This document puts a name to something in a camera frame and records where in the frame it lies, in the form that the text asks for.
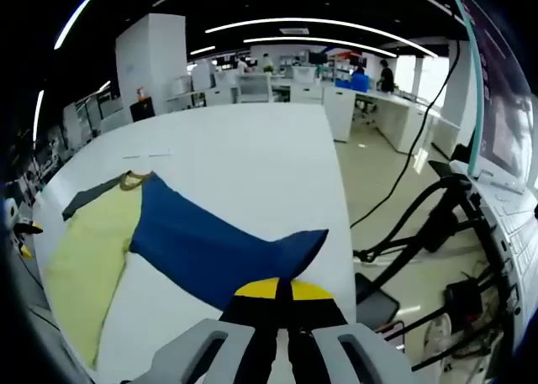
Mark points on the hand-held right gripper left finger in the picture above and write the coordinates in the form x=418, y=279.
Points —
x=252, y=329

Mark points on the person's white shoe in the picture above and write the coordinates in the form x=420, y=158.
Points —
x=437, y=331

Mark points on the black floor pad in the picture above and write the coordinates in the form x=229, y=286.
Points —
x=376, y=302

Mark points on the black power adapter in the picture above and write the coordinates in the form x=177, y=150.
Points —
x=462, y=298

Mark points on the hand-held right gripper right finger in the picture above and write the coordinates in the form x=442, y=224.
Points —
x=315, y=329

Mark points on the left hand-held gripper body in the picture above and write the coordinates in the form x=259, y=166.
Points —
x=11, y=216

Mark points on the long curved ceiling light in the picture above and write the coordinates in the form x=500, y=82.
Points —
x=302, y=19

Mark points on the large blue storage bin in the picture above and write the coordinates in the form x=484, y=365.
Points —
x=360, y=82

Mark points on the low blue storage bin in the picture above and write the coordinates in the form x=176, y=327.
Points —
x=344, y=83

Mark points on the white shelf rack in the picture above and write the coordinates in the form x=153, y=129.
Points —
x=80, y=123

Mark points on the ceiling air vent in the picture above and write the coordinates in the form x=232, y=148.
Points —
x=294, y=30

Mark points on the yellow blue grey garment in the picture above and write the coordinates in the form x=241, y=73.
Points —
x=180, y=228

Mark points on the small black cabinet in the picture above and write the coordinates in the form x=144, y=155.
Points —
x=142, y=110

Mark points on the black laptop stand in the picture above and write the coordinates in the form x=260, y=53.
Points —
x=445, y=228

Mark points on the white laptop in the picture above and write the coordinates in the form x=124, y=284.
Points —
x=504, y=127

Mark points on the short curved ceiling light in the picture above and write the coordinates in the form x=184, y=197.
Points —
x=311, y=38

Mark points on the straight ceiling light strip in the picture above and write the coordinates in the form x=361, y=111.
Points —
x=72, y=22

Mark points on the white lab counter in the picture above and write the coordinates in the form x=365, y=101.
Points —
x=395, y=115

